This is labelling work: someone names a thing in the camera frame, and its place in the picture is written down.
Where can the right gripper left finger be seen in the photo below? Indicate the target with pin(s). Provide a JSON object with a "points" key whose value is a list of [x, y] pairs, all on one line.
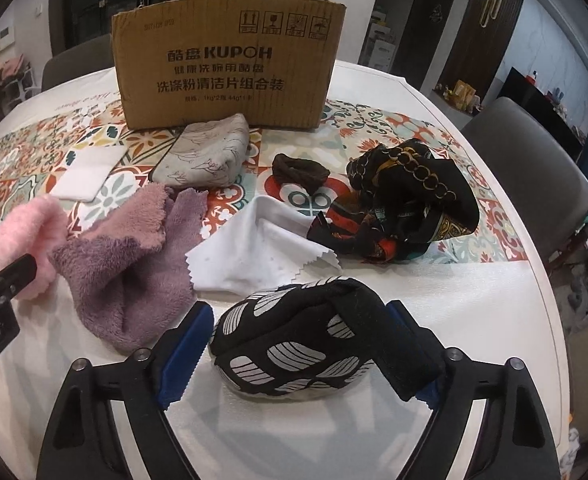
{"points": [[81, 439]]}

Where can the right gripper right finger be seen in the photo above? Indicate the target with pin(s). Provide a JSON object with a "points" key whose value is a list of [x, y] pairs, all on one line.
{"points": [[514, 440]]}

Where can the pink fluffy cloth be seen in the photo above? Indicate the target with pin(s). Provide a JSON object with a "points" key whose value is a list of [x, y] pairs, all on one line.
{"points": [[35, 228]]}

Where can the purple fluffy towel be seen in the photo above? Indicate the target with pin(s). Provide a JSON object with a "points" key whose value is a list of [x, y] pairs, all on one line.
{"points": [[127, 274]]}

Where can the black white patterned cloth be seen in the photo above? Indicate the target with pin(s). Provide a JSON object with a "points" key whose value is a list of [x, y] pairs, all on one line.
{"points": [[302, 339]]}

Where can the beige floral fabric pouch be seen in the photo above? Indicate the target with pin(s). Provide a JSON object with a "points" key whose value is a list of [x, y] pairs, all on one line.
{"points": [[206, 155]]}

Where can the black gold patterned scarf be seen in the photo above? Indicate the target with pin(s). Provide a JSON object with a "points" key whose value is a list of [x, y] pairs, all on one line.
{"points": [[402, 199]]}

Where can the white microfiber cloth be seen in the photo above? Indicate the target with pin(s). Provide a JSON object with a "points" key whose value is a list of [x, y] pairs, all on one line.
{"points": [[264, 245]]}

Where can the dark brown hair band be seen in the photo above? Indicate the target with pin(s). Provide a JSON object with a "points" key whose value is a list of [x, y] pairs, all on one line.
{"points": [[306, 173]]}

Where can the white tablecloth with text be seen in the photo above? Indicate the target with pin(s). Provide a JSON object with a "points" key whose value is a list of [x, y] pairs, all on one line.
{"points": [[492, 311]]}

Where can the white folded square cloth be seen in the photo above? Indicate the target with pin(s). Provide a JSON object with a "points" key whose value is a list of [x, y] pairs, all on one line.
{"points": [[88, 172]]}

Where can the white shoe rack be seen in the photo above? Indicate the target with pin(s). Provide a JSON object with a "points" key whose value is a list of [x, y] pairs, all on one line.
{"points": [[17, 82]]}

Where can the grey chair right side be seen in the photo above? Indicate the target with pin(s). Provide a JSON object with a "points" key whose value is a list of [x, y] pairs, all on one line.
{"points": [[544, 184]]}

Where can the grey chair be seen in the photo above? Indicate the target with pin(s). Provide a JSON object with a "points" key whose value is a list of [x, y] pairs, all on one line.
{"points": [[544, 184], [86, 58]]}

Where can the grey chair far left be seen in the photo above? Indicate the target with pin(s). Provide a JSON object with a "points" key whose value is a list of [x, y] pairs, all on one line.
{"points": [[86, 58]]}

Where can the colourful patterned table runner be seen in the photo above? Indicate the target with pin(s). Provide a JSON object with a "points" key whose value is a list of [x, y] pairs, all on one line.
{"points": [[34, 156]]}

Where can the black television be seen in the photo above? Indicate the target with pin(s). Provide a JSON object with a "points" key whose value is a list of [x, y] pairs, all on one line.
{"points": [[522, 92]]}

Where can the brown cardboard box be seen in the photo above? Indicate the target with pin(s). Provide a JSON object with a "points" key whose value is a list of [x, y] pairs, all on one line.
{"points": [[184, 61]]}

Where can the white storage boxes stack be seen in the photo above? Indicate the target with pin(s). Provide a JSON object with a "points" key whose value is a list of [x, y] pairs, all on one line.
{"points": [[379, 47]]}

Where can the dark wooden door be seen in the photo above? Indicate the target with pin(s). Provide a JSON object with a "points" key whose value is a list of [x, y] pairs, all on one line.
{"points": [[419, 40]]}

